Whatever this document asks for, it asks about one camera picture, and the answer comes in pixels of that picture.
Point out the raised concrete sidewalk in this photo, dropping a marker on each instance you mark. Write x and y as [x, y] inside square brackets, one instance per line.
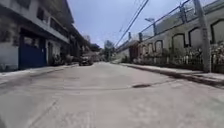
[173, 70]

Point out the grey building with blue gate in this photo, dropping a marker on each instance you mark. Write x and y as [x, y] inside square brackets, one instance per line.
[33, 36]

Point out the row of plants along wall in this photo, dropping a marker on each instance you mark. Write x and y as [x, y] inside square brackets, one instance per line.
[186, 56]

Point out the tree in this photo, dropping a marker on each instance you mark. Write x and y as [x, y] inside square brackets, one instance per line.
[108, 48]

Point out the low building with red wall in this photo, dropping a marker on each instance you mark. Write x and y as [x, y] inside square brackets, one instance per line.
[128, 50]

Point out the dark vehicle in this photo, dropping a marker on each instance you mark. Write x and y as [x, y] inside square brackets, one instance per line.
[85, 61]

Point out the long wall with arched panels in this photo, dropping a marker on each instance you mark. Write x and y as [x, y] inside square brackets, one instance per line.
[180, 36]

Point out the grey utility pole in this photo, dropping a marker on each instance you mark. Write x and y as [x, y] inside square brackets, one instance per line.
[204, 36]

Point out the grey concrete road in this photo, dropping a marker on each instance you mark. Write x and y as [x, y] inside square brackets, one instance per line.
[110, 96]

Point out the street lamp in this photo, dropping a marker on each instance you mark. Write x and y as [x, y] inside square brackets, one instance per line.
[151, 24]

